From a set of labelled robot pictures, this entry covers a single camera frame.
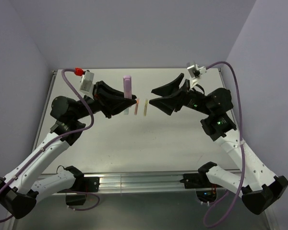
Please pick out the green highlighter pen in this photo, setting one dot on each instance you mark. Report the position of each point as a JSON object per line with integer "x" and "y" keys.
{"x": 126, "y": 111}

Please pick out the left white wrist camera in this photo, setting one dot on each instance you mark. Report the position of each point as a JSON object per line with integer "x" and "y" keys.
{"x": 86, "y": 83}

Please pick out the orange thin pen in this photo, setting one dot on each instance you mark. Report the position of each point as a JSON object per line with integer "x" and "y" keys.
{"x": 136, "y": 106}

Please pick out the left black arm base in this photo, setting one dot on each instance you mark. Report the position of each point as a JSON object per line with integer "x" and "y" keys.
{"x": 85, "y": 188}

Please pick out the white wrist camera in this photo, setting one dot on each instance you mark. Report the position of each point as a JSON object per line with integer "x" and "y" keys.
{"x": 195, "y": 73}
{"x": 86, "y": 83}

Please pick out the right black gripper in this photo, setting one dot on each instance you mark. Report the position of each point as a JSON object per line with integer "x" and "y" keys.
{"x": 167, "y": 103}

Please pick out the pink highlighter pen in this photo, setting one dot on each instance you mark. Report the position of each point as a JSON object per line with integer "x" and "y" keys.
{"x": 127, "y": 86}

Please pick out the olive yellow pen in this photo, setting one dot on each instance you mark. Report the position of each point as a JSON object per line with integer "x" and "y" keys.
{"x": 145, "y": 106}

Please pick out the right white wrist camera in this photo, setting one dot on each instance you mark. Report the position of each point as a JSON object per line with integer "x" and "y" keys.
{"x": 195, "y": 73}

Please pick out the aluminium front rail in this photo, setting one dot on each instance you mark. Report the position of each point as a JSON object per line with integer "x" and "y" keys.
{"x": 130, "y": 201}

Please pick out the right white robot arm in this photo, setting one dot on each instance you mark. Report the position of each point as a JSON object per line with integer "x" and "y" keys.
{"x": 258, "y": 186}

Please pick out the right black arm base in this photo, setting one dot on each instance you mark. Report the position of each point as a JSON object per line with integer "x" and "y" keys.
{"x": 194, "y": 183}

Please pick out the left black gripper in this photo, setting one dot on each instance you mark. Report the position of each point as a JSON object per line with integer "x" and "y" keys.
{"x": 110, "y": 100}

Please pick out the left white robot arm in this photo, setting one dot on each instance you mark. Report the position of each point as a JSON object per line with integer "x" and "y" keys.
{"x": 20, "y": 190}

